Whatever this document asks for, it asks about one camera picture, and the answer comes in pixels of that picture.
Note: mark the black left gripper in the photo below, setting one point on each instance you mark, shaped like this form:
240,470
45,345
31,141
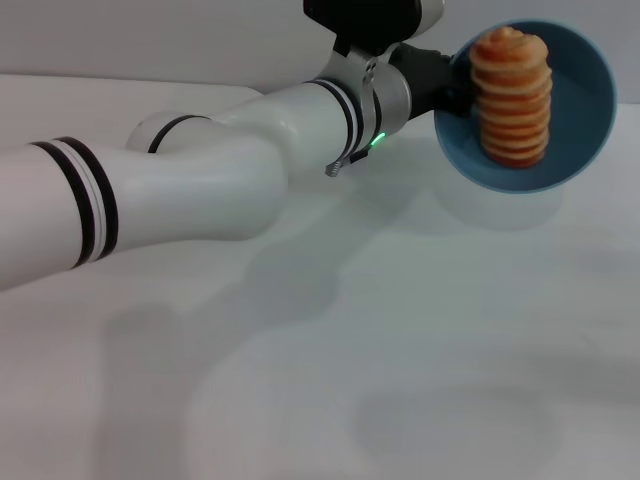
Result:
425,77

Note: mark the orange ridged bread loaf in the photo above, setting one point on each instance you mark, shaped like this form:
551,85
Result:
512,95

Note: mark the blue bowl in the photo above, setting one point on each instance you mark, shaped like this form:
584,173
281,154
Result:
575,145

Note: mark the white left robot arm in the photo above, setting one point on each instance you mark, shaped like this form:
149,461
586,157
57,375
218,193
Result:
175,185

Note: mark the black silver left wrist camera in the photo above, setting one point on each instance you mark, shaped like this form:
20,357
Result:
370,20

